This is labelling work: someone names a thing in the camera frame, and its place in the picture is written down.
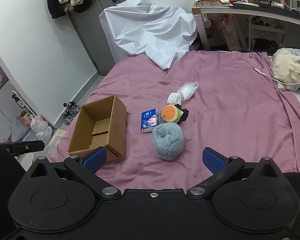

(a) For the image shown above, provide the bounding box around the white charging cable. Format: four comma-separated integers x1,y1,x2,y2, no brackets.
254,67,300,85

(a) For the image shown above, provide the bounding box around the printed quilt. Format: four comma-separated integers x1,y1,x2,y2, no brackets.
272,47,300,110

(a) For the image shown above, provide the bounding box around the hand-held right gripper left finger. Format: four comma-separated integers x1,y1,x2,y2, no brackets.
27,147,122,200

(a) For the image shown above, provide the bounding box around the brown paper bag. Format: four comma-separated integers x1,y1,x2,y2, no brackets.
221,15,243,52

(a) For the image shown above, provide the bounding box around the white cabinet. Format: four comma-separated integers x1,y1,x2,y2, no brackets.
0,77,35,130

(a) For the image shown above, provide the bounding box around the pink bed sheet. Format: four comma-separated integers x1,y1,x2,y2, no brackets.
48,50,300,188

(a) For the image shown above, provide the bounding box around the brown cardboard box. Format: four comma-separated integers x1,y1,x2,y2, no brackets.
67,94,127,163

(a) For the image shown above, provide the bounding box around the white tissue packet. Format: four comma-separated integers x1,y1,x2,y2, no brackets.
167,92,182,105

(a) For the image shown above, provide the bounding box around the grey fluffy plush ball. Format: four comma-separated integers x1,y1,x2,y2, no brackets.
152,122,184,160

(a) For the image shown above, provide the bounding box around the burger plush toy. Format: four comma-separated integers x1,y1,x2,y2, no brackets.
161,104,181,124

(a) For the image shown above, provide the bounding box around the grey sneaker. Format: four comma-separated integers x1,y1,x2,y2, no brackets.
67,101,81,113
62,111,77,125

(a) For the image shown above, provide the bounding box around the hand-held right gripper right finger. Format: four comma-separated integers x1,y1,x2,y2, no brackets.
187,147,284,200

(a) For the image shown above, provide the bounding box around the clear bag of white filling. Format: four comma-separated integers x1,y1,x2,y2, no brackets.
177,81,199,100

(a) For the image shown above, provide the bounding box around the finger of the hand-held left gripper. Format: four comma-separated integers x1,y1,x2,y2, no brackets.
0,140,45,155

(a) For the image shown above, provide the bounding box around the black lace cloth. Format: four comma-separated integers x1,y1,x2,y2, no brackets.
176,105,190,125

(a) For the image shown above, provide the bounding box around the row of cardboard tubes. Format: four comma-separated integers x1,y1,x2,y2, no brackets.
250,15,270,28

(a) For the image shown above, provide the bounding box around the white crumpled cover sheet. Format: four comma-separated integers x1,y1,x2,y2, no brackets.
99,0,198,70

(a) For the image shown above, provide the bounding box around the grey door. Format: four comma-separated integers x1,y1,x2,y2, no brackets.
67,0,127,75

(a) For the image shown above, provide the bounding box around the white-framed desk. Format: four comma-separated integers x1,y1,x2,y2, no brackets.
192,0,300,52

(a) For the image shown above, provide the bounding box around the white plastic bag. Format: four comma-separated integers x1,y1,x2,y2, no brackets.
36,126,53,146
31,115,48,133

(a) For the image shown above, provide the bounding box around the orange carton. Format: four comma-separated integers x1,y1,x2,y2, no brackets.
19,111,32,128

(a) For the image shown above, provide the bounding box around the blue tissue packet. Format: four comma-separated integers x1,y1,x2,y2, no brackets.
140,108,158,133

